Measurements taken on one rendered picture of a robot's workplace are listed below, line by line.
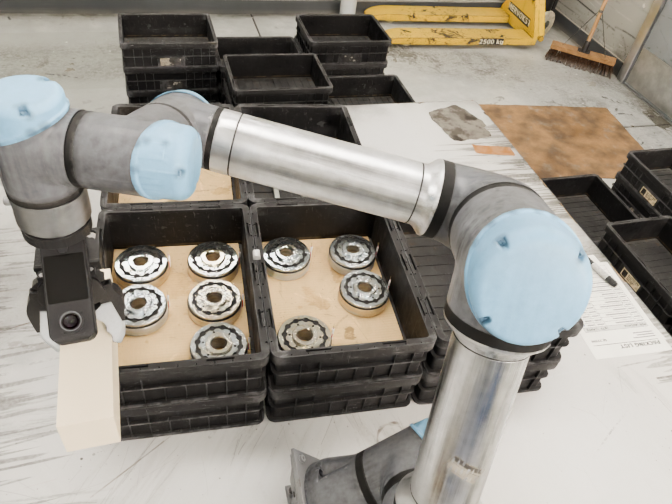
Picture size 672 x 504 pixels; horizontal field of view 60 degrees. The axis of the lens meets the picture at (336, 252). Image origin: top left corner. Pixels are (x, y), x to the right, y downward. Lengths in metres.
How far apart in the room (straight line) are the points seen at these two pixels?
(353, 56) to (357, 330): 1.87
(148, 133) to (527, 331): 0.40
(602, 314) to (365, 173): 1.04
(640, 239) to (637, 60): 2.30
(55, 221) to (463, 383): 0.45
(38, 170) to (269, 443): 0.73
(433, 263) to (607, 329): 0.48
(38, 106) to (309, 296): 0.75
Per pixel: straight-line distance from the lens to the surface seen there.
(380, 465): 0.92
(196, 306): 1.14
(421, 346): 1.05
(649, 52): 4.53
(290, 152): 0.66
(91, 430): 0.76
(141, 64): 2.70
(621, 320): 1.61
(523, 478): 1.24
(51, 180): 0.61
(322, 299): 1.20
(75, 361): 0.79
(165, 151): 0.56
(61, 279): 0.68
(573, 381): 1.42
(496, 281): 0.55
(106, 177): 0.58
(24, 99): 0.59
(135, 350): 1.13
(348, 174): 0.66
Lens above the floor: 1.73
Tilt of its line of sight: 44 degrees down
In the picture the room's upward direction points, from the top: 10 degrees clockwise
